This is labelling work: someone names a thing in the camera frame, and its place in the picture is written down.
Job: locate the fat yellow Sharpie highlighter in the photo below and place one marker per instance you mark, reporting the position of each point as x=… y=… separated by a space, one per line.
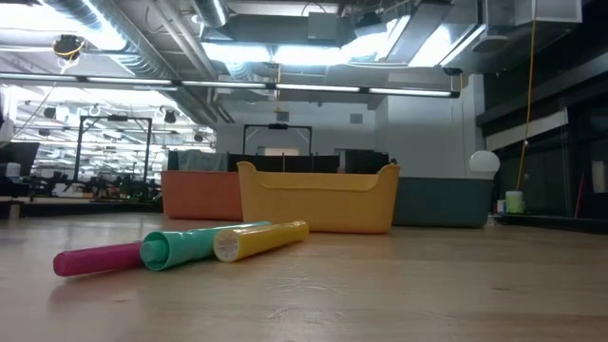
x=266 y=240

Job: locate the fat teal highlighter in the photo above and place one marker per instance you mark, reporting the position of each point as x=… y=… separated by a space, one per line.
x=190 y=247

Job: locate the pink Expo marker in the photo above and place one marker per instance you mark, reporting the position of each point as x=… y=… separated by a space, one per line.
x=95 y=259

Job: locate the black partition panel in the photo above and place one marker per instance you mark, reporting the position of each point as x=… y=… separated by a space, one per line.
x=304 y=164

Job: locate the yellow plastic bin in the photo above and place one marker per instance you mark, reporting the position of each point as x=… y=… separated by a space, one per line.
x=318 y=204

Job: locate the black cabinet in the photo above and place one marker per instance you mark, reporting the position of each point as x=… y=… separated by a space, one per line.
x=366 y=161

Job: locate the black LED light bar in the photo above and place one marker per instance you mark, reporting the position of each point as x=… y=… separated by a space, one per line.
x=313 y=88

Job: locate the orange plastic bin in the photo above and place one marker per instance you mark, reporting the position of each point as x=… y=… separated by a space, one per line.
x=199 y=195

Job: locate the teal plastic bin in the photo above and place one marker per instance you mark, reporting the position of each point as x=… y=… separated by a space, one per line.
x=442 y=202

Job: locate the white bulb silver base lamp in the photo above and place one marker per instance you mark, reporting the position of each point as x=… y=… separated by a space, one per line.
x=484 y=161

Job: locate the light green cup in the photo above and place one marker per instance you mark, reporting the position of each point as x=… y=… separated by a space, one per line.
x=514 y=202

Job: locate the red pole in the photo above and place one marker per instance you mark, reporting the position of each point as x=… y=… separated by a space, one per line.
x=579 y=195

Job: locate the black monitor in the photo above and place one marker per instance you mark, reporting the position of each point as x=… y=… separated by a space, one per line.
x=19 y=157

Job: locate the black rig frame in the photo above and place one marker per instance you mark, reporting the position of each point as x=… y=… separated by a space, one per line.
x=278 y=126
x=79 y=152

